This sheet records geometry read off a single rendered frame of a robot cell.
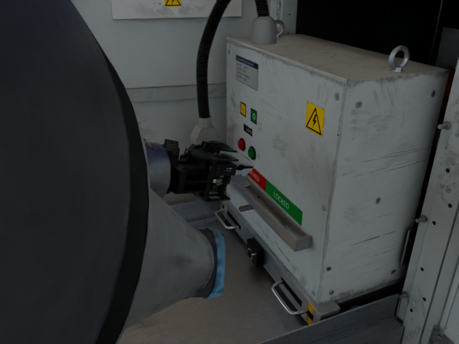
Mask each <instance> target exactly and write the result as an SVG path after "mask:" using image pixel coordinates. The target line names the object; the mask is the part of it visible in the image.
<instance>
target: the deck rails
mask: <svg viewBox="0 0 459 344"><path fill-rule="evenodd" d="M170 207H171V208H172V209H173V210H175V211H176V212H177V213H178V214H179V215H180V216H181V217H182V218H183V219H185V221H186V222H187V223H188V224H190V226H192V227H196V226H200V225H205V224H208V223H214V222H217V221H219V219H218V218H217V217H216V215H215V212H216V211H217V210H220V201H211V202H204V201H202V200H201V199H200V200H196V201H191V202H187V203H181V204H177V205H171V206H170ZM398 295H399V293H396V294H394V295H392V296H388V297H386V298H383V299H380V300H377V301H375V302H371V303H369V304H366V305H363V306H360V307H357V308H355V309H352V310H349V311H346V312H344V313H340V314H338V315H335V316H332V317H329V318H327V319H323V320H321V321H318V322H316V323H313V324H309V325H308V326H304V327H302V328H299V329H296V330H293V331H290V332H287V333H285V334H281V335H279V336H276V337H273V338H271V339H268V340H265V341H262V342H260V343H256V344H331V343H334V342H336V341H339V340H341V339H345V338H346V337H349V336H352V335H354V334H357V333H359V332H363V331H364V330H367V329H370V328H373V327H375V326H378V325H381V324H383V323H386V322H388V321H391V320H393V319H395V317H394V313H395V308H396V304H397V301H398Z"/></svg>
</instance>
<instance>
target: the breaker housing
mask: <svg viewBox="0 0 459 344"><path fill-rule="evenodd" d="M226 38H227V39H226V137H227V40H229V41H231V42H235V43H237V44H240V45H243V46H246V47H248V48H251V49H253V50H256V51H259V52H261V53H264V54H267V55H270V56H272V57H276V58H278V59H281V60H284V61H286V62H289V63H292V64H294V65H297V66H300V67H302V68H305V69H308V70H311V71H313V72H317V73H319V74H322V75H325V76H327V77H330V78H333V79H335V80H338V81H341V82H343V83H345V84H346V86H345V92H344V101H343V107H342V118H341V124H340V129H339V140H338V146H337V156H336V162H335V172H334V178H333V189H332V194H331V204H330V210H329V221H328V227H327V233H326V243H325V249H324V259H323V265H322V276H321V281H320V291H319V297H318V305H319V304H323V303H325V302H329V301H332V300H334V301H335V303H336V304H337V303H340V302H343V301H346V300H349V299H351V298H355V297H357V296H361V295H363V294H366V293H369V292H371V291H375V290H377V289H381V288H383V287H386V286H389V285H392V284H395V283H399V282H401V281H404V280H405V279H406V273H407V270H408V265H409V264H406V265H404V266H401V265H400V264H401V261H402V255H403V252H404V247H405V243H406V238H407V234H408V230H409V229H412V228H413V225H414V221H415V216H416V213H417V207H418V204H419V198H420V195H421V190H422V186H423V181H424V178H425V174H426V169H427V166H428V161H429V157H430V152H431V149H432V143H433V140H434V135H435V131H436V126H437V123H438V119H439V114H440V111H441V105H442V102H443V96H444V93H445V88H446V84H447V79H448V76H449V70H447V69H444V68H439V67H436V66H431V65H427V64H424V63H419V62H416V61H411V60H408V63H407V64H406V66H405V67H404V68H403V69H402V71H401V72H394V71H391V70H392V69H391V68H390V65H389V56H390V55H386V54H382V53H377V52H374V51H369V50H365V49H362V48H357V47H354V46H349V45H345V44H340V43H337V42H332V41H329V40H323V39H320V38H315V37H312V36H309V35H304V34H290V35H280V38H277V39H276V43H274V44H253V43H251V37H247V38H232V37H226ZM327 268H328V270H329V268H331V270H329V271H328V270H327Z"/></svg>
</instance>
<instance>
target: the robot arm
mask: <svg viewBox="0 0 459 344"><path fill-rule="evenodd" d="M179 156H180V159H179ZM240 164H241V165H240ZM238 165H240V166H238ZM237 166H238V167H237ZM253 166H255V165H254V164H253V163H252V162H251V161H250V160H249V159H248V158H247V157H246V156H244V155H243V154H241V153H240V152H237V151H236V150H234V149H232V148H231V147H229V146H228V145H226V144H224V143H222V142H220V141H202V143H201V145H195V144H192V145H191V146H190V147H189V148H185V151H184V154H183V155H182V154H181V155H180V148H179V147H178V141H173V140H169V139H165V142H164V145H161V144H160V143H155V142H147V140H146V139H145V138H143V136H142V133H141V129H140V126H139V122H138V119H137V115H136V112H135V110H134V108H133V105H132V102H131V101H130V98H129V96H128V94H127V92H126V89H125V86H124V84H123V83H122V81H121V80H120V78H119V76H118V74H117V72H116V70H115V68H114V67H113V64H112V63H111V62H110V61H109V59H108V57H107V56H106V54H105V52H104V51H103V49H102V48H101V46H100V45H99V43H98V41H97V40H96V38H95V37H94V35H93V33H92V32H91V30H90V29H89V27H88V26H87V24H86V22H85V21H84V20H83V17H82V16H81V15H80V13H79V12H78V10H77V9H76V8H75V6H74V4H73V3H72V2H71V0H0V344H118V343H119V341H120V339H121V337H122V335H123V332H124V330H125V329H127V328H129V327H131V326H133V325H135V324H136V323H138V322H140V321H142V320H144V319H146V318H148V317H150V316H152V315H153V314H155V313H157V312H159V311H161V310H163V309H165V308H167V307H169V306H171V305H172V304H175V303H177V302H179V301H181V300H184V299H187V298H203V299H210V298H217V297H219V296H221V294H222V293H223V288H224V281H225V236H224V233H223V232H222V231H220V230H216V229H212V228H205V229H196V228H193V227H192V226H190V224H188V223H187V222H186V221H185V219H183V218H182V217H181V216H180V215H179V214H178V213H177V212H176V211H175V210H173V209H172V208H171V207H170V206H169V205H168V204H167V203H166V202H165V201H163V200H162V198H163V197H164V196H165V194H169V193H170V192H173V193H174V194H186V193H192V194H194V195H195V196H196V197H198V198H200V199H201V200H202V201H204V202H211V201H227V200H230V198H229V197H227V196H226V195H224V194H225V191H226V190H227V185H228V184H230V183H233V184H238V185H240V186H249V185H250V182H249V181H248V180H247V179H245V178H244V176H245V175H247V174H248V173H249V172H250V171H252V170H253ZM209 192H218V193H219V194H210V195H209ZM215 196H218V197H220V199H211V198H209V197H215Z"/></svg>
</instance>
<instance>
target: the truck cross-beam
mask: <svg viewBox="0 0 459 344"><path fill-rule="evenodd" d="M225 202H226V204H227V220H228V221H229V223H230V224H231V225H232V226H236V225H240V228H237V229H235V230H236V232H237V233H238V234H239V236H240V237H241V238H242V239H243V241H244V242H245V244H247V239H249V238H255V239H256V240H257V241H258V243H259V244H260V245H261V247H262V248H263V249H264V265H263V266H264V268H265V269H266V270H267V272H268V273H269V274H270V275H271V276H272V278H273V279H274V281H275V282H278V281H281V280H284V283H282V284H280V285H279V287H280V288H281V290H282V291H283V292H284V294H285V295H286V296H287V297H288V299H289V300H290V301H291V303H293V305H294V306H295V308H296V309H297V310H298V311H301V306H302V299H303V296H304V297H305V299H306V300H307V301H308V302H309V303H310V305H312V307H313V308H314V311H313V314H311V312H310V311H309V310H308V313H307V315H308V316H309V318H310V319H311V320H312V324H313V323H316V322H318V321H321V320H323V319H327V318H329V317H332V316H335V315H338V314H339V312H340V307H339V306H338V305H337V304H336V303H335V301H334V300H332V301H329V302H325V303H323V304H319V305H318V304H317V303H316V302H315V300H314V299H313V298H312V297H311V296H310V295H309V294H308V293H307V291H306V290H305V289H304V288H303V286H302V285H301V284H300V283H299V282H298V281H297V280H296V279H295V277H294V276H293V275H292V273H291V272H290V271H289V270H288V269H287V268H286V267H285V266H284V264H283V263H282V262H281V261H280V259H279V258H278V257H277V256H276V254H274V252H273V251H272V250H271V249H270V248H269V247H268V245H267V244H266V243H265V242H264V240H263V239H262V238H261V237H260V236H259V235H258V234H257V232H256V231H255V230H254V229H253V227H252V226H251V225H250V224H249V223H248V222H247V221H246V220H245V218H244V217H243V216H242V215H241V213H240V212H239V211H238V210H237V209H236V208H235V207H234V205H233V204H232V203H231V202H230V200H227V201H225ZM223 208H225V206H224V205H223V201H220V210H221V209H223Z"/></svg>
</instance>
